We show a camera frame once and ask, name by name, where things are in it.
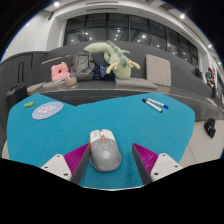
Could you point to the grey computer mouse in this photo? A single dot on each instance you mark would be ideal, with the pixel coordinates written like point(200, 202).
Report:
point(105, 153)

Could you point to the round light blue mouse pad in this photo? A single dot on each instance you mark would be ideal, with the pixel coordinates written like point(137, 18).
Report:
point(47, 110)

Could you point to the white marker with blue cap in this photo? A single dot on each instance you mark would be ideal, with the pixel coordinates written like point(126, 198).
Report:
point(158, 103)

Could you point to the ceiling lights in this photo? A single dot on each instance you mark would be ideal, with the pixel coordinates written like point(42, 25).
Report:
point(182, 16)

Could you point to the dark blue dotted bag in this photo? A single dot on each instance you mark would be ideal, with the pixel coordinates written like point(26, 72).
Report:
point(99, 72)

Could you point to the flat grey seat cushion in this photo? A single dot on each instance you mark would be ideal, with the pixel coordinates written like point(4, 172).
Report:
point(54, 84)
point(35, 88)
point(135, 83)

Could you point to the black suitcase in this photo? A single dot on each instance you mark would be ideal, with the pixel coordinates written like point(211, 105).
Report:
point(16, 95)

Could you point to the pink plush cushion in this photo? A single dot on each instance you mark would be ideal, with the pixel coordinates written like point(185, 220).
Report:
point(58, 74)

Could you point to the small tan pouch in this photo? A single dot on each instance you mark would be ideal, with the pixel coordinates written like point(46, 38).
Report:
point(71, 81)

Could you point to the person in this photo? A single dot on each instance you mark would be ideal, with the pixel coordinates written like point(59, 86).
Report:
point(209, 78)
point(198, 72)

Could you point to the grey backpack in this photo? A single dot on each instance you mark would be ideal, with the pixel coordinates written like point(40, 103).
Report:
point(82, 65)

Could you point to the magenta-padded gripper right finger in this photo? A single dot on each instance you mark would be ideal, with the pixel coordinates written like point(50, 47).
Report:
point(163, 165)

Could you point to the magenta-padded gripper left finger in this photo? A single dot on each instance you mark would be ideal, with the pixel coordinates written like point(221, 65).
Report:
point(58, 165)

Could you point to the small green eraser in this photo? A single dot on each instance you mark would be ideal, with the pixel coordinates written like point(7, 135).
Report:
point(29, 104)

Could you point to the black wall speaker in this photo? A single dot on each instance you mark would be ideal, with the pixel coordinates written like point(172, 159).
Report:
point(50, 15)

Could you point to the green plush dragon toy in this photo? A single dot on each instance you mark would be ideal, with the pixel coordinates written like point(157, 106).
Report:
point(120, 66)

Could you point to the black bag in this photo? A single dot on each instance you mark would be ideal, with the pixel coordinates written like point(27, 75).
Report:
point(210, 127)

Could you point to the white marker with black cap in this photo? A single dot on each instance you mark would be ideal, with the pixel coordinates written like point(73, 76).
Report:
point(152, 105)

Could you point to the upright grey seat cushion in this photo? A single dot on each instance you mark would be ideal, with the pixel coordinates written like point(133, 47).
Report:
point(158, 70)

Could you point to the teal felt table cover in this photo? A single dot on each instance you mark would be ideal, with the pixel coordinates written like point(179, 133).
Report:
point(140, 133)

